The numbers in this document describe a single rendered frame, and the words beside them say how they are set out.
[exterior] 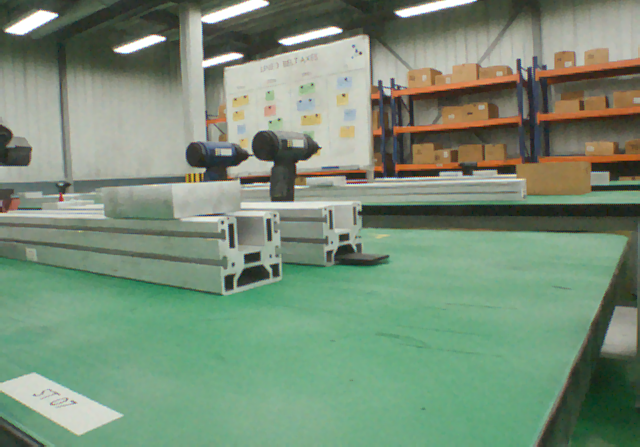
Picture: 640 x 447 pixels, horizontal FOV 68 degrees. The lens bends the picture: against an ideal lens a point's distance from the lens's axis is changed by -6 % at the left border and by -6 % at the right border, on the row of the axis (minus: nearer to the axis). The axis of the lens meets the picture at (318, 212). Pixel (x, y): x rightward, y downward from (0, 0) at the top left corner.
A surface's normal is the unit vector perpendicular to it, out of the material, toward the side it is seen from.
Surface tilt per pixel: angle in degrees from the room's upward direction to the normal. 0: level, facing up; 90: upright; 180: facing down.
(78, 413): 0
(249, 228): 90
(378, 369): 0
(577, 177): 89
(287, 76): 90
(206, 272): 90
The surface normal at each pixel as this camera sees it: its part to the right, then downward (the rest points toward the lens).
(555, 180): -0.65, 0.06
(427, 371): -0.04, -1.00
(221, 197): 0.80, 0.00
